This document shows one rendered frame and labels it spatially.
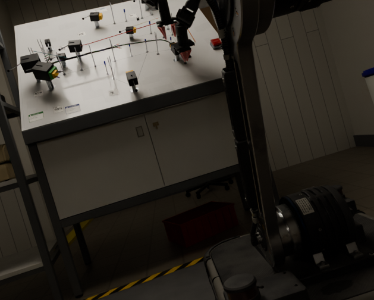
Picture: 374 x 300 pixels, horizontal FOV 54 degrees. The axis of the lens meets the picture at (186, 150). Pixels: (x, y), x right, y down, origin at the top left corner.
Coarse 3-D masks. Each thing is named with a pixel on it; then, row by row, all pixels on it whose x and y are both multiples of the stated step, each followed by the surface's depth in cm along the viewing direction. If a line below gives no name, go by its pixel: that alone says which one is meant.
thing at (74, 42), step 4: (72, 40) 206; (76, 40) 206; (80, 40) 206; (68, 44) 204; (72, 44) 204; (76, 44) 204; (80, 44) 205; (72, 48) 205; (76, 48) 205; (80, 48) 205; (80, 60) 211
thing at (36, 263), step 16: (0, 32) 217; (0, 48) 214; (0, 96) 176; (16, 96) 217; (0, 112) 174; (16, 112) 206; (16, 160) 175; (16, 176) 175; (32, 176) 207; (0, 192) 174; (32, 208) 176; (32, 224) 176; (16, 256) 209; (32, 256) 196; (48, 256) 177; (0, 272) 181; (16, 272) 174; (32, 272) 176; (48, 272) 177
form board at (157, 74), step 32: (32, 32) 234; (64, 32) 232; (96, 32) 230; (160, 32) 227; (192, 32) 225; (96, 64) 208; (128, 64) 207; (160, 64) 205; (192, 64) 204; (224, 64) 202; (32, 96) 193; (64, 96) 192; (96, 96) 190; (128, 96) 189; (32, 128) 178
